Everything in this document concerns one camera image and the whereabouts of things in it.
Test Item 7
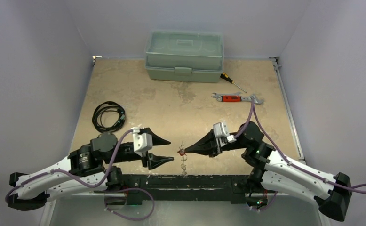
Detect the black yellow screwdriver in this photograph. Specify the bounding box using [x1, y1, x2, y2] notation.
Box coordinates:
[220, 72, 247, 93]

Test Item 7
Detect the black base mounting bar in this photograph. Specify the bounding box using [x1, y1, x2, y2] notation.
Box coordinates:
[93, 174, 278, 206]

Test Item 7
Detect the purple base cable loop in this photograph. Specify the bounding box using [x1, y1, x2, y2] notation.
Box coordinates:
[103, 186, 155, 221]

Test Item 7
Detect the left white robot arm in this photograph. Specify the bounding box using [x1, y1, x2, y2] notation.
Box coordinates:
[5, 127, 173, 211]

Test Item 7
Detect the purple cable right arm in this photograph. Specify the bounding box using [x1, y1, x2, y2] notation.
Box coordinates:
[234, 98, 366, 195]

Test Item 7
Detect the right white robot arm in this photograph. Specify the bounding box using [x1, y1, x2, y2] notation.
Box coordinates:
[184, 121, 352, 222]

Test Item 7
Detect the red handled adjustable wrench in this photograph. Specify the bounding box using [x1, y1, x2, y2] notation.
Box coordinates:
[216, 95, 264, 105]

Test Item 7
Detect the silver metal key holder plate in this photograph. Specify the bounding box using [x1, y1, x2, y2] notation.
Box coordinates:
[177, 142, 187, 177]

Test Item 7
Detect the coiled black cable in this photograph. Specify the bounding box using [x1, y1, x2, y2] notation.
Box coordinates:
[91, 101, 126, 134]

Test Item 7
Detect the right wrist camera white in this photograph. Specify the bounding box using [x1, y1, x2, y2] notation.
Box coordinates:
[213, 122, 236, 146]

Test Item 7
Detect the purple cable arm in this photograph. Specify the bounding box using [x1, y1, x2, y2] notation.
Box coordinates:
[4, 129, 135, 203]
[234, 98, 366, 195]

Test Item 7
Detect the silver open-end wrench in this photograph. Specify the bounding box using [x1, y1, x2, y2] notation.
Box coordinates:
[211, 92, 242, 101]

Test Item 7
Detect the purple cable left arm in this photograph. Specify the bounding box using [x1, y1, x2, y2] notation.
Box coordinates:
[4, 129, 135, 203]

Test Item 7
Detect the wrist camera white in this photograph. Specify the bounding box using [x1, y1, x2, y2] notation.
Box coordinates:
[131, 127, 153, 157]
[213, 122, 236, 146]

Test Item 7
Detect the green plastic toolbox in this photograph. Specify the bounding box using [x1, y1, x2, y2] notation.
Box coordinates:
[145, 30, 224, 83]

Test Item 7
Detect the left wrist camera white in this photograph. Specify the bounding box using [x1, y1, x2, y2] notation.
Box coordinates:
[131, 127, 153, 157]

